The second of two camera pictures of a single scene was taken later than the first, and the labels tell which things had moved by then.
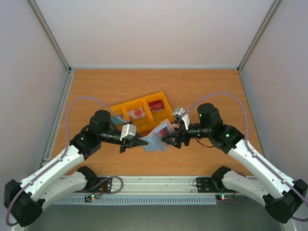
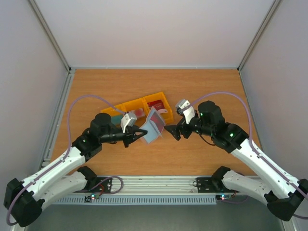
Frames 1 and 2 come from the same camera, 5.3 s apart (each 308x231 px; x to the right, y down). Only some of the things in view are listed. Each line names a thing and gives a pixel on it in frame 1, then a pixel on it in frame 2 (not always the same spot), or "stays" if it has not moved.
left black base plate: x=104 y=185 stays
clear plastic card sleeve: x=155 y=143 to x=149 y=131
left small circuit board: x=90 y=198 stays
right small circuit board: x=224 y=197 stays
